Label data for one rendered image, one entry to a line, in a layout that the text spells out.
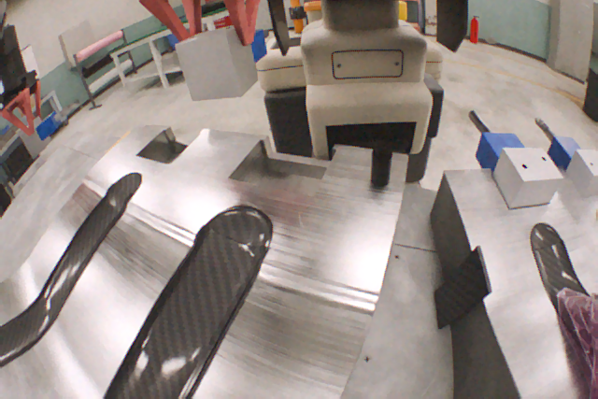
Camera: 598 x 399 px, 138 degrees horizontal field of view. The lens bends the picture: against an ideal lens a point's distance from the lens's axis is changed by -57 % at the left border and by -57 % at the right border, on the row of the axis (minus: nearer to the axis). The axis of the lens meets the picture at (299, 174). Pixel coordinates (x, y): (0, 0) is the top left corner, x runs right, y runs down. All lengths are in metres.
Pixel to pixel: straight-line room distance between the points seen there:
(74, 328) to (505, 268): 0.25
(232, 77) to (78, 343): 0.21
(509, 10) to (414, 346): 5.68
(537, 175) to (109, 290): 0.27
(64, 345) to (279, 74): 0.71
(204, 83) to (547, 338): 0.28
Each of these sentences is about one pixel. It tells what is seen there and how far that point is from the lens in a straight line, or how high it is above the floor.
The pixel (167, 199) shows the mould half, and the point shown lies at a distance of 0.16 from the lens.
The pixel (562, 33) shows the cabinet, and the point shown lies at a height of 0.85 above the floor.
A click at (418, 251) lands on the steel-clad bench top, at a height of 0.80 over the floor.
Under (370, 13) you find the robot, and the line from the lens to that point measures 0.46.
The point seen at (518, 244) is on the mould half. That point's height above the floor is 0.86.
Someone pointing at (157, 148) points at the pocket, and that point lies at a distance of 0.25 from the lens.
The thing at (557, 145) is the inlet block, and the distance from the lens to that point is 0.31.
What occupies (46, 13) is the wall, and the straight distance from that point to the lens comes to 6.93.
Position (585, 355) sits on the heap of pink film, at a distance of 0.16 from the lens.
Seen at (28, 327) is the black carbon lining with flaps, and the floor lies 0.89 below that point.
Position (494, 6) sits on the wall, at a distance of 5.62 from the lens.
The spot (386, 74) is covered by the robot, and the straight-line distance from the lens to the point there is 0.47.
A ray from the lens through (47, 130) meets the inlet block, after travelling 0.50.
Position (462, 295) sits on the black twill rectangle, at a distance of 0.17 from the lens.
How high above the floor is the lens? 0.98
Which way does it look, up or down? 41 degrees down
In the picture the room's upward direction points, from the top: 11 degrees counter-clockwise
